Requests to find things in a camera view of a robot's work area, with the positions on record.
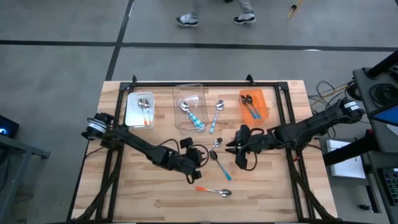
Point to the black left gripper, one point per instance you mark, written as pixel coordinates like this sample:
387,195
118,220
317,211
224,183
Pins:
186,161

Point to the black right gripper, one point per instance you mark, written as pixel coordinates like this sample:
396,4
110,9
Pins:
248,145

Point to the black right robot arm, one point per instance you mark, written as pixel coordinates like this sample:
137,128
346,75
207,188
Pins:
304,127

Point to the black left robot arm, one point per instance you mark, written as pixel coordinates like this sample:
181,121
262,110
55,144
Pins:
140,146

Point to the orange plastic bin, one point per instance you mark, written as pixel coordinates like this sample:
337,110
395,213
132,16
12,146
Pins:
262,102

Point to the clear plastic bin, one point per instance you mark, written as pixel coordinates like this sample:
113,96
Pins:
199,93

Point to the white plastic bin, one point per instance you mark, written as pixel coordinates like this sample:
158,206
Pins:
133,119

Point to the black support bar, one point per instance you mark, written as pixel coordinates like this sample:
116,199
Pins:
348,151

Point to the white flat box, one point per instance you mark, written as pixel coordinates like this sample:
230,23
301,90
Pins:
348,169

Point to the person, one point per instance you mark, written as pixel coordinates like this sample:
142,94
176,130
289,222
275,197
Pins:
186,20

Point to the grey metal cart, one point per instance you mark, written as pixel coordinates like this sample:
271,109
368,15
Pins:
360,81

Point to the grey side table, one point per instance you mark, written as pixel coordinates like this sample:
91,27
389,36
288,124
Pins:
373,189

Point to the small black floor object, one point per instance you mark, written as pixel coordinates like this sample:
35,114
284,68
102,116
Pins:
366,208

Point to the blue screen tablet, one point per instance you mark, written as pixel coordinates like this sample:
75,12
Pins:
388,116

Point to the grey metal stand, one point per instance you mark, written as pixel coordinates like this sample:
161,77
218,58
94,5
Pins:
28,148

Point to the black keypad coloured keys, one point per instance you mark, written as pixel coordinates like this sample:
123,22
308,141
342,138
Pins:
392,185

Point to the black stand pole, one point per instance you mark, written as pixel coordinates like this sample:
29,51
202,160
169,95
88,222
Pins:
382,64

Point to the black device blue light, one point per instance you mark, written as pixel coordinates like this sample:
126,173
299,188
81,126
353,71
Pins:
9,124

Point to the black metal table frame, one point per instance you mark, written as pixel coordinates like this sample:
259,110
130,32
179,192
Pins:
161,84

